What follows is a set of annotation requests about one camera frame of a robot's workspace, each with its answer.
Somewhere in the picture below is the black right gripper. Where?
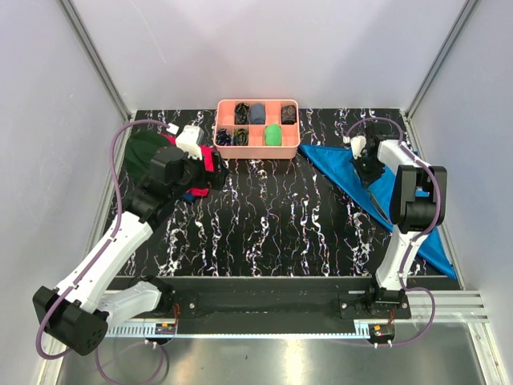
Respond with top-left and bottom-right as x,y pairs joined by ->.
349,152 -> 385,188

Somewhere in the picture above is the bright blue napkin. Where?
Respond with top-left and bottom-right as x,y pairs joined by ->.
299,144 -> 456,279

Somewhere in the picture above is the teal plastic knife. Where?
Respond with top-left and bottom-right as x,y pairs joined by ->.
356,167 -> 394,225

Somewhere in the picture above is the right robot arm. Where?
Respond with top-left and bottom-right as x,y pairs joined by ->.
349,117 -> 447,318

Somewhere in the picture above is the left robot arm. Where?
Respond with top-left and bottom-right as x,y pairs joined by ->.
33,144 -> 228,356

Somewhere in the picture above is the pink folded cloth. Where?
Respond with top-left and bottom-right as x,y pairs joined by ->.
163,134 -> 214,198

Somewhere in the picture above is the navy striped rolled cloth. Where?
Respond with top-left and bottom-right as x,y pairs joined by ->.
216,128 -> 232,146

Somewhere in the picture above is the yellow floral rolled cloth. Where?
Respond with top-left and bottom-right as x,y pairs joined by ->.
232,128 -> 249,146

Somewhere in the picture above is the pink divided organizer box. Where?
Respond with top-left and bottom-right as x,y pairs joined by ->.
213,99 -> 301,160

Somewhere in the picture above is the green rolled cloth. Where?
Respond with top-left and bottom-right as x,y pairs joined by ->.
264,124 -> 282,147

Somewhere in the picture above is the dark floral rolled cloth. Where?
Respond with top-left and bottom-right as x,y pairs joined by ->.
234,102 -> 250,125

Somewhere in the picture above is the grey rolled cloth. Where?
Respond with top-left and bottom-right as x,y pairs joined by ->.
249,103 -> 266,125

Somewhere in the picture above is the dark green baseball cap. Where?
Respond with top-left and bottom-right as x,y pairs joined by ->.
124,131 -> 172,184

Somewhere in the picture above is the brown patterned rolled cloth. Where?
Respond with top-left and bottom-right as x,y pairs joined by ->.
281,104 -> 297,125

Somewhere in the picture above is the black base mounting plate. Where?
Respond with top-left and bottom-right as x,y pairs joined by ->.
164,277 -> 411,335

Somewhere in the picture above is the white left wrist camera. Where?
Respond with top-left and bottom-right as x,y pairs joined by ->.
175,125 -> 204,160

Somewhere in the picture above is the aluminium frame rail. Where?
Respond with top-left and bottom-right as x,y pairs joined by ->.
57,0 -> 131,121

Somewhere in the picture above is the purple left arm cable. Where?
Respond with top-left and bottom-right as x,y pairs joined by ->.
35,120 -> 180,384

